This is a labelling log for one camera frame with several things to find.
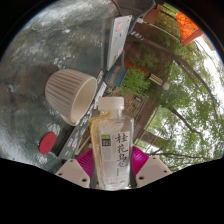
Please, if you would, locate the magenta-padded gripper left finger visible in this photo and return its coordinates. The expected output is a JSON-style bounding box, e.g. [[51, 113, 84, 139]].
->
[[54, 148, 98, 190]]

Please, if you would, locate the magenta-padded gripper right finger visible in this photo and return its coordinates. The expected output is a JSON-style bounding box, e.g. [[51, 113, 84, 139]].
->
[[129, 145, 173, 190]]

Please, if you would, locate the clear drink bottle white cap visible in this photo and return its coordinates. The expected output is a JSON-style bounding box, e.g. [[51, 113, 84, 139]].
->
[[89, 96, 135, 191]]

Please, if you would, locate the small tree thin trunk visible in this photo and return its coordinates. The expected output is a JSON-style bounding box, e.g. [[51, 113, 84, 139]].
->
[[149, 146, 198, 168]]

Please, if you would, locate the large tree forked trunk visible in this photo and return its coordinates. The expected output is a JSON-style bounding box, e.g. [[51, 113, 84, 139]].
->
[[146, 96, 221, 168]]

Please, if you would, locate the white ribbed mug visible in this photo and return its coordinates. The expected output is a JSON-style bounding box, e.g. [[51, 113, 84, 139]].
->
[[44, 68, 98, 127]]

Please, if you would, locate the leaning tree curved trunk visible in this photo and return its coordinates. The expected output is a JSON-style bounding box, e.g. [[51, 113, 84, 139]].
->
[[126, 33, 224, 141]]

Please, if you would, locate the silver laptop with stickers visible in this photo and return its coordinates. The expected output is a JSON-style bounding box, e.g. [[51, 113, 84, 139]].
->
[[106, 14, 133, 72]]

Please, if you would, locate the orange canopy tent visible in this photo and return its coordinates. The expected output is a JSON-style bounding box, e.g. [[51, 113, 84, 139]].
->
[[175, 11, 204, 47]]

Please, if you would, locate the dark metal mesh chair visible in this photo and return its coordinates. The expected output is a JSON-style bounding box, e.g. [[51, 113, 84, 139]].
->
[[109, 0, 158, 38]]

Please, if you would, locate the globe garden lamp post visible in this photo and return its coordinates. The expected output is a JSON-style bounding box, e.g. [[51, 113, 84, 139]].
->
[[148, 73, 170, 92]]

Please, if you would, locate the blue yellow striped post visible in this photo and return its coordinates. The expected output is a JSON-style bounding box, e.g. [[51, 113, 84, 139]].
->
[[129, 29, 145, 41]]

